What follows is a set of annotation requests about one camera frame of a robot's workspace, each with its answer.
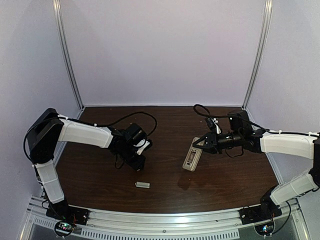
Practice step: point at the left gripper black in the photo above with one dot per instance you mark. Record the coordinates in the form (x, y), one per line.
(138, 163)

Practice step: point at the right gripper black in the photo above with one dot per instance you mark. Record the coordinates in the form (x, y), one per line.
(211, 142)

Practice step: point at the white remote control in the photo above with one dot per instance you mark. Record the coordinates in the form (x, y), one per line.
(193, 156)

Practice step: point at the grey battery cover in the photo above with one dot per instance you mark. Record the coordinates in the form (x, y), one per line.
(144, 185)

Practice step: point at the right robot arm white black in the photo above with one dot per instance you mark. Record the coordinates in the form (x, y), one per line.
(256, 139)

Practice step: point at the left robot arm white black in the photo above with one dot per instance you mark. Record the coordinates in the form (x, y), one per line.
(50, 128)

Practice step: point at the left circuit board with LED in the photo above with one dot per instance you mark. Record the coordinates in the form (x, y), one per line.
(63, 229)

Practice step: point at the circuit board with led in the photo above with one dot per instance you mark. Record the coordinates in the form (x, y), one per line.
(63, 229)
(265, 229)

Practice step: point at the right circuit board with LED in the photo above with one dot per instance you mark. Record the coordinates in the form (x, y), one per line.
(265, 229)

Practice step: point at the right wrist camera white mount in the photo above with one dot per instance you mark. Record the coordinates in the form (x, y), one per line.
(213, 125)

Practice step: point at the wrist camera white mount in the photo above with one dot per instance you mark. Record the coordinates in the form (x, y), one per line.
(213, 125)
(143, 145)

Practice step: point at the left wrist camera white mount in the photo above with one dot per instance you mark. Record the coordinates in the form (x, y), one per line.
(143, 145)

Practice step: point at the aluminium front rail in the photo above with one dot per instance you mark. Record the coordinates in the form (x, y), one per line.
(212, 225)

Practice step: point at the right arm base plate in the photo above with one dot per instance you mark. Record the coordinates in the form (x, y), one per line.
(255, 214)

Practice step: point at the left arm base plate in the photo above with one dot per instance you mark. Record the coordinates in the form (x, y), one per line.
(76, 216)

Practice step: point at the right aluminium frame post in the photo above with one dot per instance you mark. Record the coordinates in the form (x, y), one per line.
(263, 37)

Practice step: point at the aluminium frame post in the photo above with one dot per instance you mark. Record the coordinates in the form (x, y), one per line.
(263, 37)
(66, 54)

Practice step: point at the left aluminium frame post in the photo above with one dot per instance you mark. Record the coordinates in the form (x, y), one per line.
(66, 54)

